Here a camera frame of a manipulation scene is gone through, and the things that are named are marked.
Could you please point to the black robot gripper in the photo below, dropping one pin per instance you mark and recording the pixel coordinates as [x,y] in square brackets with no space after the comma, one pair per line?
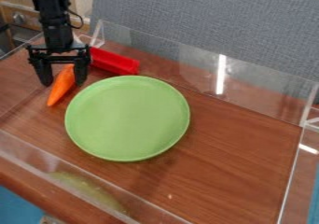
[60,49]

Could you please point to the orange toy carrot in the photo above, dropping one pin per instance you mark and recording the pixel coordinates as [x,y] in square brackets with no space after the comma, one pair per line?
[63,83]

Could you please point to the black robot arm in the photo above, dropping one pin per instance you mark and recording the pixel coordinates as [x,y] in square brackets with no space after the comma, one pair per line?
[53,9]

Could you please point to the green round plate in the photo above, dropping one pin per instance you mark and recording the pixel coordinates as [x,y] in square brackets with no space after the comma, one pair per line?
[127,118]

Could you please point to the red plastic block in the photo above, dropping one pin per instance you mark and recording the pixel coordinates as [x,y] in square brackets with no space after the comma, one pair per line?
[113,63]

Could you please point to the clear acrylic enclosure wall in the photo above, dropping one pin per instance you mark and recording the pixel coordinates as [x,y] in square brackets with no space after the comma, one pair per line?
[244,168]

